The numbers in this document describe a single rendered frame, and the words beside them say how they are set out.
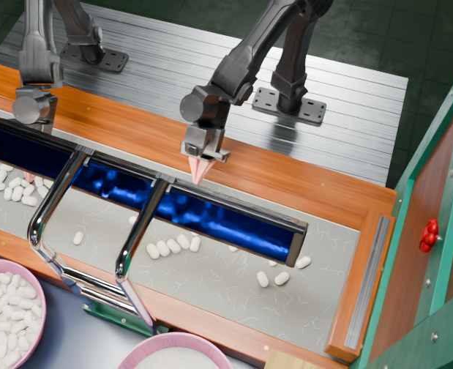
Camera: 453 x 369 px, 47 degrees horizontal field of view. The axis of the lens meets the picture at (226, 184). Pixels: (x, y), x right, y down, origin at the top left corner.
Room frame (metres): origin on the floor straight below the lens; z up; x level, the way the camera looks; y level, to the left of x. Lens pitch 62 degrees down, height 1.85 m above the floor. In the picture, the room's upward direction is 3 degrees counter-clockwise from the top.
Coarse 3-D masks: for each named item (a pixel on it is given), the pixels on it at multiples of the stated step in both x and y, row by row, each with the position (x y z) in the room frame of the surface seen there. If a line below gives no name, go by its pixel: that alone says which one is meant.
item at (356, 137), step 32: (64, 32) 1.20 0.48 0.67; (128, 32) 1.18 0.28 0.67; (160, 32) 1.18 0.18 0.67; (192, 32) 1.17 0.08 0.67; (64, 64) 1.07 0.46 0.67; (128, 64) 1.05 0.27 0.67; (160, 64) 1.05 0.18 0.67; (192, 64) 1.04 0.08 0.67; (320, 64) 1.02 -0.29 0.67; (128, 96) 0.94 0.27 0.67; (160, 96) 0.93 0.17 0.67; (320, 96) 0.90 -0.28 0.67; (352, 96) 0.90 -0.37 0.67; (384, 96) 0.89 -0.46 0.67; (256, 128) 0.80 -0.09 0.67; (288, 128) 0.80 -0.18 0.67; (320, 128) 0.79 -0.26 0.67; (352, 128) 0.79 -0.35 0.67; (384, 128) 0.78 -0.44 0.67; (320, 160) 0.69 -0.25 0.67; (352, 160) 0.69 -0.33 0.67; (384, 160) 0.68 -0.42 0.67
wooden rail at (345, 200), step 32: (0, 64) 0.99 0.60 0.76; (0, 96) 0.88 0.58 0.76; (64, 96) 0.87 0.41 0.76; (96, 96) 0.87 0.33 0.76; (64, 128) 0.78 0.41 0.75; (96, 128) 0.76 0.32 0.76; (128, 128) 0.76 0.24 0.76; (160, 128) 0.75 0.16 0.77; (160, 160) 0.67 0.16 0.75; (256, 160) 0.65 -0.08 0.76; (288, 160) 0.64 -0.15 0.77; (256, 192) 0.57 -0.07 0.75; (288, 192) 0.56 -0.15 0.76; (320, 192) 0.55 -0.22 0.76; (352, 192) 0.55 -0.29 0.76; (384, 192) 0.54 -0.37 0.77; (352, 224) 0.47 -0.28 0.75
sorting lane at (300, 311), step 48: (96, 144) 0.73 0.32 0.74; (0, 192) 0.61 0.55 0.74; (240, 192) 0.57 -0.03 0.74; (48, 240) 0.47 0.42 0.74; (96, 240) 0.47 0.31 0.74; (144, 240) 0.46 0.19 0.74; (336, 240) 0.44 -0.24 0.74; (192, 288) 0.34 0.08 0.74; (240, 288) 0.34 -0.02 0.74; (288, 288) 0.33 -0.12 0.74; (336, 288) 0.33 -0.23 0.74; (288, 336) 0.23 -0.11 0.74
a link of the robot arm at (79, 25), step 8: (56, 0) 1.00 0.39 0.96; (64, 0) 1.01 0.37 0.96; (72, 0) 1.02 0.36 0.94; (56, 8) 1.02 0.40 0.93; (64, 8) 1.01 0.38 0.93; (72, 8) 1.01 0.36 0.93; (80, 8) 1.05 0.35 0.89; (64, 16) 1.02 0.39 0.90; (72, 16) 1.02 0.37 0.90; (80, 16) 1.03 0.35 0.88; (88, 16) 1.07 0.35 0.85; (64, 24) 1.03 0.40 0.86; (72, 24) 1.02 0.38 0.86; (80, 24) 1.03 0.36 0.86; (88, 24) 1.05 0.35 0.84; (72, 32) 1.03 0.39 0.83; (80, 32) 1.03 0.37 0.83; (88, 32) 1.04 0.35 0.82; (72, 40) 1.04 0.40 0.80; (80, 40) 1.04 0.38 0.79; (88, 40) 1.03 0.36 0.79; (96, 40) 1.06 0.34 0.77
